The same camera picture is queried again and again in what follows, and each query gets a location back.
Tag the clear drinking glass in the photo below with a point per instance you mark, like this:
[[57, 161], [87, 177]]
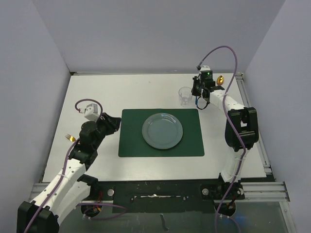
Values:
[[185, 95]]

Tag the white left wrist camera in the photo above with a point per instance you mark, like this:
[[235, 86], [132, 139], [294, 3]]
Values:
[[91, 112]]

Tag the gold fork with green handle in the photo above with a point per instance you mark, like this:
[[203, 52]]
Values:
[[71, 138]]

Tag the dark green placemat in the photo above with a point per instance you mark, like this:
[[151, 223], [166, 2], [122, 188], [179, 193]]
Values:
[[132, 143]]

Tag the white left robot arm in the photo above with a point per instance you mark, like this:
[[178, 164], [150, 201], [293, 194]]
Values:
[[71, 185]]

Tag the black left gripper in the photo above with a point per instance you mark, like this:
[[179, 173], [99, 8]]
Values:
[[112, 124]]

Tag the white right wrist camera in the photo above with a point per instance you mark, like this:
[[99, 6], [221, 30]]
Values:
[[205, 68]]

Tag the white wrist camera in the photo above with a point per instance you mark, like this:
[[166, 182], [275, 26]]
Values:
[[91, 112], [205, 68]]

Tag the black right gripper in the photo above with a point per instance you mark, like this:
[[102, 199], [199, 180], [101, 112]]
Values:
[[196, 80]]

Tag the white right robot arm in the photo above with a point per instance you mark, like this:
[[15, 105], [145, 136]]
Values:
[[241, 129]]

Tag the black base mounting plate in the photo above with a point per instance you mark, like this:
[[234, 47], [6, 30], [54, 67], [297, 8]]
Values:
[[167, 196]]

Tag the teal ceramic plate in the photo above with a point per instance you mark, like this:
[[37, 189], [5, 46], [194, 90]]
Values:
[[162, 131]]

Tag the iridescent gold spoon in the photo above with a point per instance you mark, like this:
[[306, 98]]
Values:
[[220, 80]]

